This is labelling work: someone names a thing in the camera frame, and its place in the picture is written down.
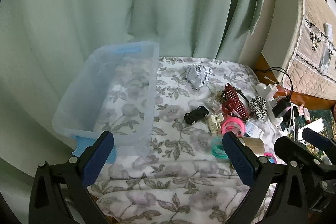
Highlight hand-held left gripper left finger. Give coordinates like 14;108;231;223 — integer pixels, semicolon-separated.
29;131;114;224

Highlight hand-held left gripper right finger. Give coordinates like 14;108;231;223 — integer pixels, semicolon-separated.
222;132;311;224

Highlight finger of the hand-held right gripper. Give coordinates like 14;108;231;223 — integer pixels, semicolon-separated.
302;127;336;159
273;135;322;170

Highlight teal coil hair ties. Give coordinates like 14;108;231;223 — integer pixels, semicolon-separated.
211;136;229;160

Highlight small white packet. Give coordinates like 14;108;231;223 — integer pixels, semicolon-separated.
245;122;264;138

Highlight pink coil hair ties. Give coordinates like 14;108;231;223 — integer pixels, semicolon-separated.
221;119;246;137

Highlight beige hair clip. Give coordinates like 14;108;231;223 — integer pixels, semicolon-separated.
207;113;226;133

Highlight dark red hair claw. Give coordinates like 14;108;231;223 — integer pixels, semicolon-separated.
221;84;250;119

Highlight leopard print scrunchie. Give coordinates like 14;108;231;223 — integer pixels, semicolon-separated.
249;95;268;120

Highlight clear plastic storage container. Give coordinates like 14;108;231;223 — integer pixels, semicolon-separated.
52;41;160;165

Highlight smartphone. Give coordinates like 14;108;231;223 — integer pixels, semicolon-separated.
297;118;325;141

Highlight black power adapter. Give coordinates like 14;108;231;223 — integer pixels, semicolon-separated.
272;99;292;117

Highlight black toy car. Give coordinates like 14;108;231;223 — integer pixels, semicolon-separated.
184;106;209;125

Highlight white charger plug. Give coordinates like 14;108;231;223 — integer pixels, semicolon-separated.
256;82;280;98

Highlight green curtain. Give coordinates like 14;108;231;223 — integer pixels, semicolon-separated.
0;0;269;161

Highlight pink coil hair tie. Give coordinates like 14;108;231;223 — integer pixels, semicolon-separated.
264;152;278;164

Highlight black cable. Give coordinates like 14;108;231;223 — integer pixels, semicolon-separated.
256;67;295;99

